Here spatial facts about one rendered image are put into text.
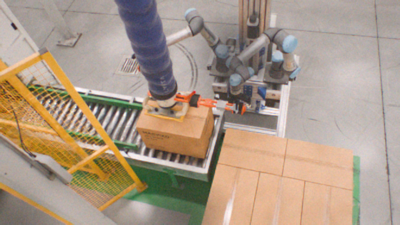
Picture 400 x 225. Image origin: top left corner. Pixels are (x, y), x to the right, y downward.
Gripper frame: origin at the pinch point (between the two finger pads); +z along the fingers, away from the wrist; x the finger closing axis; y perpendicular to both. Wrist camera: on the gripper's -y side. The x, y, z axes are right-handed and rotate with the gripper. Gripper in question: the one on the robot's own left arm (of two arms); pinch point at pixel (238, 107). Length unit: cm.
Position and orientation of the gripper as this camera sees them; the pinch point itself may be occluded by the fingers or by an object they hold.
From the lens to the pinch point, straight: 241.6
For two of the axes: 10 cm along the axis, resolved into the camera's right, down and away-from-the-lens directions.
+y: -9.5, -1.8, 2.4
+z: 1.1, 5.5, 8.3
